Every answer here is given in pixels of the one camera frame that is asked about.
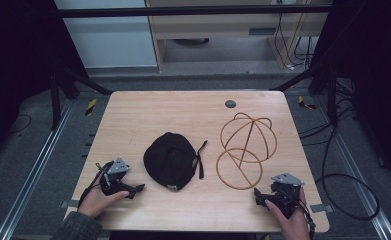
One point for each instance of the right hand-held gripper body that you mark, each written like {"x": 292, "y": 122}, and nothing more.
{"x": 287, "y": 195}

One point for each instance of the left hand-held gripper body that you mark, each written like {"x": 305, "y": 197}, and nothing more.
{"x": 116, "y": 168}

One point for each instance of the black cap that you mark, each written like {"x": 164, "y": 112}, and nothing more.
{"x": 168, "y": 160}

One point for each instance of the person's right hand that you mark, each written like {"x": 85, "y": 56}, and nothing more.
{"x": 293, "y": 226}

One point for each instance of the person's left hand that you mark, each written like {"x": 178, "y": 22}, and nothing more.
{"x": 94, "y": 201}

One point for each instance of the yellow black striped tape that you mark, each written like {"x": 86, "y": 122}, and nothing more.
{"x": 305, "y": 104}
{"x": 91, "y": 107}

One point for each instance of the black metal stand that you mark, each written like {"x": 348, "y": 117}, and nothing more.
{"x": 332, "y": 96}
{"x": 54, "y": 100}

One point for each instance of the grey round table grommet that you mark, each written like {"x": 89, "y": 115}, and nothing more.
{"x": 230, "y": 103}

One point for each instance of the white cabinet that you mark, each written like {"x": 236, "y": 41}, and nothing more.
{"x": 109, "y": 40}

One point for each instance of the dark curtain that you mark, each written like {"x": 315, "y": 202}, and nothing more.
{"x": 16, "y": 66}
{"x": 376, "y": 83}

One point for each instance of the light wooden desk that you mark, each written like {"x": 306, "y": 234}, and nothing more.
{"x": 216, "y": 26}

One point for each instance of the grey metal table bracket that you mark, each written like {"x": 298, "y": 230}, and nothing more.
{"x": 321, "y": 208}
{"x": 70, "y": 204}

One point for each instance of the aluminium floor rail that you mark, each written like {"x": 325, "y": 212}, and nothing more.
{"x": 356, "y": 176}
{"x": 33, "y": 173}

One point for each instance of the black horizontal frame bar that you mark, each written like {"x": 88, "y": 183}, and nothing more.
{"x": 183, "y": 11}

